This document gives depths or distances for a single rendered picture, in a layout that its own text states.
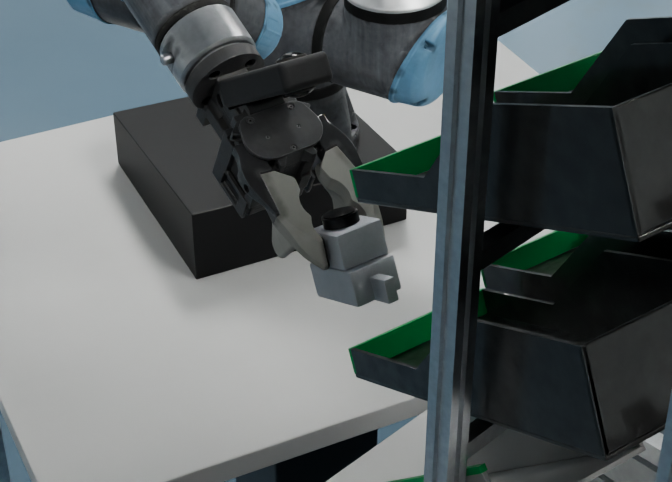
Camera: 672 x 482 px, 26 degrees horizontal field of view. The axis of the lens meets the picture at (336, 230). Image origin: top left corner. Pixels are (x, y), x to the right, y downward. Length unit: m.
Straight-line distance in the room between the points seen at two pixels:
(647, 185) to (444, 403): 0.23
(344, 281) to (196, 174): 0.64
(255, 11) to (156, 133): 0.52
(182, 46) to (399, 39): 0.42
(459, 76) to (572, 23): 3.39
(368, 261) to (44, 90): 2.78
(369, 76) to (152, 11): 0.43
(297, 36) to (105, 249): 0.36
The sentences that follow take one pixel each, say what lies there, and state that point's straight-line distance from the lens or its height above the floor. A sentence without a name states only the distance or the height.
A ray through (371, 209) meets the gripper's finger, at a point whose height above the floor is 1.24.
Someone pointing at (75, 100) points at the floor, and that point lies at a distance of 3.83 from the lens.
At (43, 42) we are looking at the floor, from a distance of 4.12.
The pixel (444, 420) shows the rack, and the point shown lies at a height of 1.27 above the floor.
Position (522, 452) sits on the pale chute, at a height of 1.09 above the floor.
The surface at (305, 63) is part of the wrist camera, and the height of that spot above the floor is 1.36.
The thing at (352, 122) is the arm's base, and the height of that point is 0.97.
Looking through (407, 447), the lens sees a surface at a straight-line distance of 1.52.
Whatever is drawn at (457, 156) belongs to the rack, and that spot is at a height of 1.47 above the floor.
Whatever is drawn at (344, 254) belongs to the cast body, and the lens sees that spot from 1.14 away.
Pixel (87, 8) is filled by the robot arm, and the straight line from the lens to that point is 1.47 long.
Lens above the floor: 1.92
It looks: 36 degrees down
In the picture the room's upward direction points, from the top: straight up
